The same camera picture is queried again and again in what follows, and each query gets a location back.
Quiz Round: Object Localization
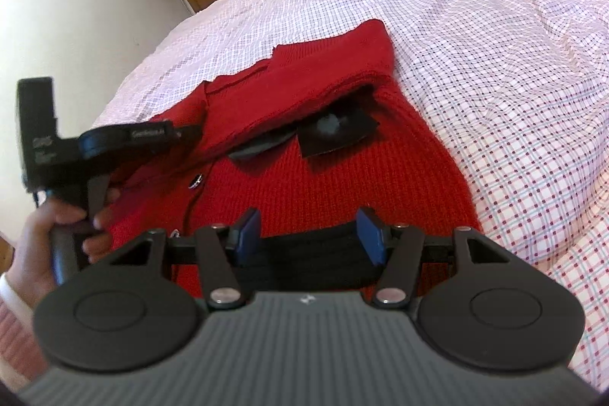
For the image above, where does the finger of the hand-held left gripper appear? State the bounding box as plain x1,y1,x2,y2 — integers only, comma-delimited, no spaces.
128,123,203,152

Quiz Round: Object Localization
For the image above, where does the person's left hand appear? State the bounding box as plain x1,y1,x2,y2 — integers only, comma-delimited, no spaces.
8,187,121,293

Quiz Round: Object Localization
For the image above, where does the checkered bed sheet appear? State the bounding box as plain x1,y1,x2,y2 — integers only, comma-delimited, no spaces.
88,0,609,388

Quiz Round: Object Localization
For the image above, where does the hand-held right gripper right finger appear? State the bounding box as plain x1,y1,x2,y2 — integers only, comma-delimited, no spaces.
357,205,513,310

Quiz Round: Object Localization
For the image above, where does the person's left forearm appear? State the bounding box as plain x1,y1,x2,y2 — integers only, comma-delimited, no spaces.
0,270,56,393

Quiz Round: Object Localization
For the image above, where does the black clothing label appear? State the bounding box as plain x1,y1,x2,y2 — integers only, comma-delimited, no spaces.
298,105,382,160

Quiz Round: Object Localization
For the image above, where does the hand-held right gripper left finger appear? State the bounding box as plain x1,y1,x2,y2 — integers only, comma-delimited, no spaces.
97,208,262,309

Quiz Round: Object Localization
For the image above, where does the red knitted sweater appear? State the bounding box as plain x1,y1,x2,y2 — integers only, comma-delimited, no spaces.
88,19,484,308

